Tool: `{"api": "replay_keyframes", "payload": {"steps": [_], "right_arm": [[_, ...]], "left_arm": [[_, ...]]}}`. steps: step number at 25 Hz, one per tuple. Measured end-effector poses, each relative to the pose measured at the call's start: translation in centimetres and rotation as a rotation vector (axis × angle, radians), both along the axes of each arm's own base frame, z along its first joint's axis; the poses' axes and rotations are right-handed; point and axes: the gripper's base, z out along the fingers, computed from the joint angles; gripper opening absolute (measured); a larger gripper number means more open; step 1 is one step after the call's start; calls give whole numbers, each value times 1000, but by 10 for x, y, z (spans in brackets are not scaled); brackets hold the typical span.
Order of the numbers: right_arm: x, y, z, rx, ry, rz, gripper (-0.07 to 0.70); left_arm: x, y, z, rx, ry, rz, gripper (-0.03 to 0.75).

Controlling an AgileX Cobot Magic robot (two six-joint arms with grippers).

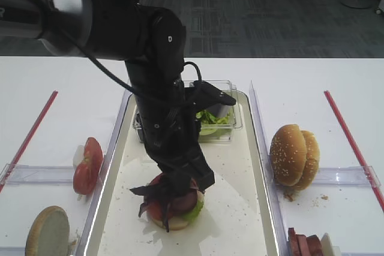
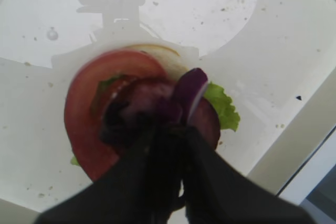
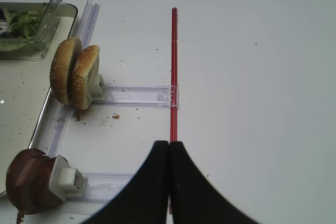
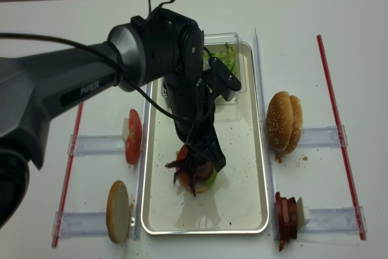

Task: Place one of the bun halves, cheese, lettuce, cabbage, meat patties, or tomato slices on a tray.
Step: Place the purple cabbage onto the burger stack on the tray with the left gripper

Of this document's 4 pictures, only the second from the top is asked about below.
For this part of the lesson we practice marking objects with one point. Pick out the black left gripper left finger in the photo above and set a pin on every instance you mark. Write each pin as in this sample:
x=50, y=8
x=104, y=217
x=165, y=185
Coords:
x=142, y=187

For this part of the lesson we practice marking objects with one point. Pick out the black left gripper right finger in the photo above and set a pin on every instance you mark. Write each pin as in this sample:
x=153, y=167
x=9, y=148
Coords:
x=217, y=193

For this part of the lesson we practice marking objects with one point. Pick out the purple cabbage shreds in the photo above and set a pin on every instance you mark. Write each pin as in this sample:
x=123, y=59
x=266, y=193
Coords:
x=114, y=129

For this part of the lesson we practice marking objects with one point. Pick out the lettuce leaf on bun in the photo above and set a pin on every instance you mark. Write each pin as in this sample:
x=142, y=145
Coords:
x=223, y=104

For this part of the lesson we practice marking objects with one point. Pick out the tomato slice on tray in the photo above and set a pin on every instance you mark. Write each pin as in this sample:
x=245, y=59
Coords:
x=89, y=94

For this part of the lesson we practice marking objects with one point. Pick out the round sausage slice on tray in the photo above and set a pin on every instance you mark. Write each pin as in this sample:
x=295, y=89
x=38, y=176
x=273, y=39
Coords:
x=207, y=121

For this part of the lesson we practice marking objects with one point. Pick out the bottom bun on tray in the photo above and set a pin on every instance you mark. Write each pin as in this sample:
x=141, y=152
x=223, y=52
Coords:
x=170, y=60

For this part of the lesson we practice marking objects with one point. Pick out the silver metal tray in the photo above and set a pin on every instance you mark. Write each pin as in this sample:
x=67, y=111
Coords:
x=270, y=56

